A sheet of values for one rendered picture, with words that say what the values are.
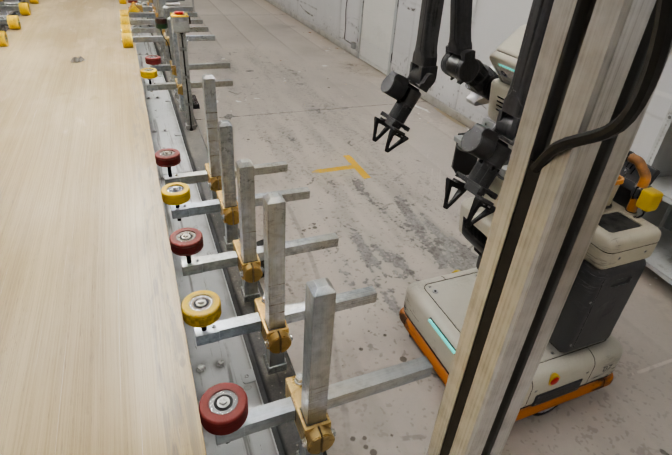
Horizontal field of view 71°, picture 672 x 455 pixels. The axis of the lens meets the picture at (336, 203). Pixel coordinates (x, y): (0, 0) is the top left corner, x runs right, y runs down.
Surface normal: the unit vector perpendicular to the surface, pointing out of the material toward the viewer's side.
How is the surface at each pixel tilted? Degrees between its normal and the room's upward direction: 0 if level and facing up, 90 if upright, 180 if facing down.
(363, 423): 0
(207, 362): 0
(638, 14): 90
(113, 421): 0
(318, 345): 90
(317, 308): 90
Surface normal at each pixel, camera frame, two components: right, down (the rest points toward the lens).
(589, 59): -0.93, 0.15
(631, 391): 0.06, -0.85
